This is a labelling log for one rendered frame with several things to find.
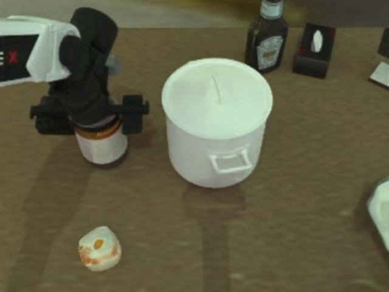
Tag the dark box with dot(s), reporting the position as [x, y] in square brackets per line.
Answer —
[384, 41]

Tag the black box with white label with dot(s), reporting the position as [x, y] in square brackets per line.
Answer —
[380, 73]

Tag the white lidded pot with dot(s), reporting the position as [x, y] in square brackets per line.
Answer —
[216, 121]

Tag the white dish with dark rim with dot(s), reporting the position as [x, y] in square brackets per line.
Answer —
[378, 210]

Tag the black tissue box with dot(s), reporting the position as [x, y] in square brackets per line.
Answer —
[314, 50]

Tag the dark brown sauce bottle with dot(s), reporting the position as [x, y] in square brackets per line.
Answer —
[267, 39]

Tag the orange jar with white label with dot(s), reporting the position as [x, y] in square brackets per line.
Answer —
[101, 143]

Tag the white crumpled food cup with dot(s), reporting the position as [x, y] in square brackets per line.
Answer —
[99, 248]

